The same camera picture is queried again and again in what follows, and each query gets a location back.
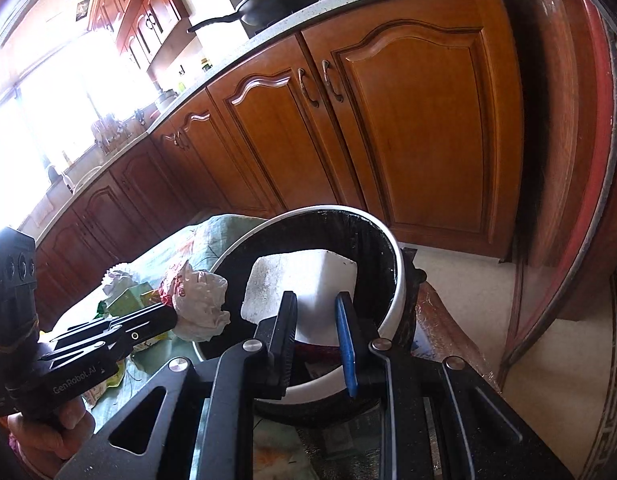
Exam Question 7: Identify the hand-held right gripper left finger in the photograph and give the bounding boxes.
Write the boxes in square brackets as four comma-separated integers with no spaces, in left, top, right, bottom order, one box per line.
[56,291,299,480]

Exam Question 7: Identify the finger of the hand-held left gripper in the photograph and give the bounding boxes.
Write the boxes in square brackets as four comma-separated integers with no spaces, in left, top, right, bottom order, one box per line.
[49,303,178,347]
[37,332,142,366]

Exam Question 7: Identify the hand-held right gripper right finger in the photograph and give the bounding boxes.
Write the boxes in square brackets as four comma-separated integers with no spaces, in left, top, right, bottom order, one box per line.
[337,293,574,480]

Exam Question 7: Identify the white foam block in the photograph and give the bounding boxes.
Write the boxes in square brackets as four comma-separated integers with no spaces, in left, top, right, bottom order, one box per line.
[241,249,360,348]

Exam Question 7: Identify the white wrapper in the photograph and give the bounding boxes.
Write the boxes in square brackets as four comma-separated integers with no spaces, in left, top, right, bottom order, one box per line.
[161,260,232,343]

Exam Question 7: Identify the white bin with black liner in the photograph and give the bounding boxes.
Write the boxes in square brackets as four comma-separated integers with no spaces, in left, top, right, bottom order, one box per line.
[193,204,415,421]

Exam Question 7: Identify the person's left hand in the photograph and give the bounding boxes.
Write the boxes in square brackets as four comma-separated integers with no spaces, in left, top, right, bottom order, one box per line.
[8,400,96,466]

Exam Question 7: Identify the green snack packet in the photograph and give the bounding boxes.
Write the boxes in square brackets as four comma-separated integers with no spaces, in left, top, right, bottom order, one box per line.
[106,282,164,318]

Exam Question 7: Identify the small yellow wrapper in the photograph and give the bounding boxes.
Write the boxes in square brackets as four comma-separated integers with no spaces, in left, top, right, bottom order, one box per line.
[86,360,128,407]

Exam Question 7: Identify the clear plastic table cover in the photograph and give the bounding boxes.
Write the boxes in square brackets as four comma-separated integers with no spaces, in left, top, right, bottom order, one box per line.
[413,260,501,393]

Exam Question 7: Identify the floral green tablecloth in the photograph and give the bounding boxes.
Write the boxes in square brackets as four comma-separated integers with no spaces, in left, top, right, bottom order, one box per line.
[38,214,384,480]

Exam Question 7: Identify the metal sink faucet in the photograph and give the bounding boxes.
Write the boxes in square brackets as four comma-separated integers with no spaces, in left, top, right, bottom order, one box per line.
[46,162,76,196]

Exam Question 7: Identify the wooden utensil rack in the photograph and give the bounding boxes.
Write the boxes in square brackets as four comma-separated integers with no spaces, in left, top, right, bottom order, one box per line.
[91,115,132,156]

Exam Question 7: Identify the bright kitchen window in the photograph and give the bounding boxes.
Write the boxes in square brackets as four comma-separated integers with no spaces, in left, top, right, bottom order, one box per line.
[0,30,159,231]

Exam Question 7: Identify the wooden base kitchen cabinets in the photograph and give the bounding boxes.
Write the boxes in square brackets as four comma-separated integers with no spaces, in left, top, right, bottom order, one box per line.
[18,0,526,331]

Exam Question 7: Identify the reddish wooden door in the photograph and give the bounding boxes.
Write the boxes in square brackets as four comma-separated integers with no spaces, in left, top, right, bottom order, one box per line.
[498,0,617,376]

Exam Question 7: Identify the black wok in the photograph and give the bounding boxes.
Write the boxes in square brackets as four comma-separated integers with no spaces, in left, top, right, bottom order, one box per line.
[187,0,321,35]

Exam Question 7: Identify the wooden wall kitchen cabinets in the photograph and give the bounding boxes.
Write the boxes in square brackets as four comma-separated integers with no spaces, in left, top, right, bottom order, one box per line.
[86,0,209,81]

